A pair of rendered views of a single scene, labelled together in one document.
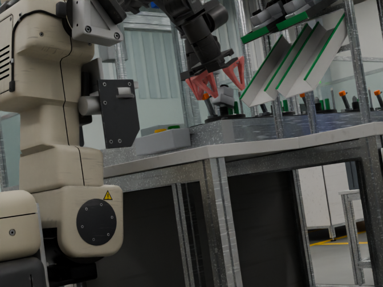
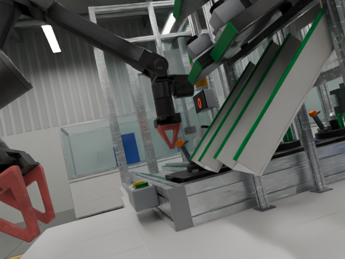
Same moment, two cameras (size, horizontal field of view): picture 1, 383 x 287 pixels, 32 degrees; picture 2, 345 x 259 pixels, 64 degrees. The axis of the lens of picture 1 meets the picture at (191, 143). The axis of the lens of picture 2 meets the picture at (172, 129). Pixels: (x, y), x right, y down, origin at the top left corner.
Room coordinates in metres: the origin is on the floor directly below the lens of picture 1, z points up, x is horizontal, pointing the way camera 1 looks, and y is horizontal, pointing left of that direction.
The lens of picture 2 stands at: (1.41, -0.43, 1.05)
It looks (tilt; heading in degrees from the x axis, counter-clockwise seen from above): 4 degrees up; 26
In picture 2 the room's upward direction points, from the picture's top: 13 degrees counter-clockwise
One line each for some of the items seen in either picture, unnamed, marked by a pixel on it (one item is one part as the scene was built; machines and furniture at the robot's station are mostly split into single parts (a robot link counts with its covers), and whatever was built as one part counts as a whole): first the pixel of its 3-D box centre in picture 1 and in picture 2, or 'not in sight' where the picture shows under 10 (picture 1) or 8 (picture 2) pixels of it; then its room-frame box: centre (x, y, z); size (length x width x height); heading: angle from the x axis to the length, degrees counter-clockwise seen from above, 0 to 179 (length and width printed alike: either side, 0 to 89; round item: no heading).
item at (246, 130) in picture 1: (318, 132); (337, 152); (2.55, -0.49, 0.91); 1.24 x 0.33 x 0.10; 131
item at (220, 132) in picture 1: (143, 152); (151, 189); (2.35, 0.17, 0.91); 0.89 x 0.06 x 0.11; 41
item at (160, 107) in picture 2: (195, 65); (165, 111); (2.17, -0.05, 1.17); 0.10 x 0.07 x 0.07; 41
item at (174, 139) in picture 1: (162, 142); (141, 194); (2.16, 0.09, 0.93); 0.21 x 0.07 x 0.06; 41
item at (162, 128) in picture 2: (195, 86); (168, 134); (2.18, -0.04, 1.10); 0.07 x 0.07 x 0.09; 41
